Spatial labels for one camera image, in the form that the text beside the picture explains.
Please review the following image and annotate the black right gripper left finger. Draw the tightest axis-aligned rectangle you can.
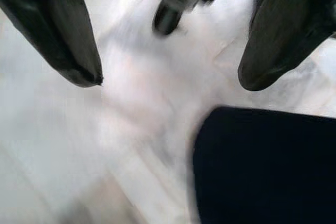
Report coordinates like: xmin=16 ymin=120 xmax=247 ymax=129
xmin=0 ymin=0 xmax=103 ymax=88

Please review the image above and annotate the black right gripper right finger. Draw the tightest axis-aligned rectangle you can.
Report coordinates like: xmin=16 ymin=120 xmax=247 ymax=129
xmin=237 ymin=0 xmax=336 ymax=92

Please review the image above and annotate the black shirt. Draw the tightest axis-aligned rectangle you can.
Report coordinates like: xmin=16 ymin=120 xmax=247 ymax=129
xmin=187 ymin=106 xmax=336 ymax=224

